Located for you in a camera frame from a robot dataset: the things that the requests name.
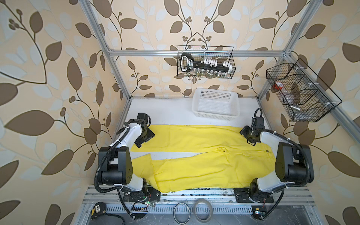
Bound black wire basket back wall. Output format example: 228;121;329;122
177;45;236;79

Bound red item in basket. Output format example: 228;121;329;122
273;82;284;92

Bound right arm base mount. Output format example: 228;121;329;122
233;188;274;204

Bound yellow black tape measure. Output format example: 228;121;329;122
90;202;107;220

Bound grey tape roll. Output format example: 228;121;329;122
193;199;213;223

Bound black wire basket wall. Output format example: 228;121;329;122
177;45;236;79
266;59;342;122

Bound black socket set holder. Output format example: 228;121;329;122
177;52;236;73

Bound yellow trousers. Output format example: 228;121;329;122
131;125;276;193

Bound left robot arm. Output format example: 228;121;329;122
94;112;155;198

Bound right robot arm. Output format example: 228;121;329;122
240;116;315;203

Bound black wire basket right wall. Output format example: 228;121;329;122
266;59;342;122

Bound white plastic basket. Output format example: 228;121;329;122
192;89;240;121

